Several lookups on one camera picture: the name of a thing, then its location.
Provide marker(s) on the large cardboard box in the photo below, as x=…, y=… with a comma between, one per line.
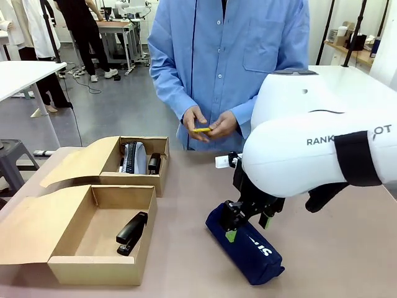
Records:
x=105, y=223

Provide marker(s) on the person in black clothes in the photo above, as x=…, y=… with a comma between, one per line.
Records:
x=83, y=34

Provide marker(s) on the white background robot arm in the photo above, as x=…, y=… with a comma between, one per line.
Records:
x=122, y=4

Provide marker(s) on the person's right hand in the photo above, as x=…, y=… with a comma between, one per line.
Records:
x=190, y=121

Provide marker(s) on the blue bottle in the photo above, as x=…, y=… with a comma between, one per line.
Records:
x=375, y=48

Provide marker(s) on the grey stool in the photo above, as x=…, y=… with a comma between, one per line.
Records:
x=15, y=155

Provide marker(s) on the person's right forearm blue sleeve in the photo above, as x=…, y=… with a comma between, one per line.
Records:
x=173, y=96

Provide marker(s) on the person's left hand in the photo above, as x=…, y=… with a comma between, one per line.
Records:
x=224, y=127

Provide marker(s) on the black stapler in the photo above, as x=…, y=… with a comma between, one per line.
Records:
x=130, y=231
x=154, y=163

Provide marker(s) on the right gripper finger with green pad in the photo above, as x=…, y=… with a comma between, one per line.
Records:
x=266, y=220
x=231, y=220

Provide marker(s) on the navy blue pencil case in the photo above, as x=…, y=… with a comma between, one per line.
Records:
x=254, y=257

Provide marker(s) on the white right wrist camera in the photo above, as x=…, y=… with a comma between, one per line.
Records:
x=224, y=162

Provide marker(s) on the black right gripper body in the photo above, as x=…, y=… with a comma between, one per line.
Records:
x=257, y=201

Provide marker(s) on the large white table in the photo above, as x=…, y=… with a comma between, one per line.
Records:
x=366, y=80

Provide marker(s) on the black stand pole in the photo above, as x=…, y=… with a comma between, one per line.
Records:
x=353, y=37
x=51, y=34

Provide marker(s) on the person in blue shirt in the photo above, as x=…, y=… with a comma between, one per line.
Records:
x=217, y=62

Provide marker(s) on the grey background workbench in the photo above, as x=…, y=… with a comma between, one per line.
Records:
x=121, y=34

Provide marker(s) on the yellow utility knife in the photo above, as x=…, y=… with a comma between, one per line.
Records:
x=201, y=129

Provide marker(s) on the small black box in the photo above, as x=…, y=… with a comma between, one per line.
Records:
x=359, y=42

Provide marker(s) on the wooden counter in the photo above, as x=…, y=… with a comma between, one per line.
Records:
x=350, y=51

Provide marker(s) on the small cardboard box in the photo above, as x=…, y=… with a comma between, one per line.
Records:
x=130, y=180

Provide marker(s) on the small brown carton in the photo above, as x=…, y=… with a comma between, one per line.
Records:
x=349, y=31

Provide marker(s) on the person in white coat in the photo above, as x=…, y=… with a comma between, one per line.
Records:
x=37, y=37

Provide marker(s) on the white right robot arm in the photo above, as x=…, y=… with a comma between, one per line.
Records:
x=310, y=139

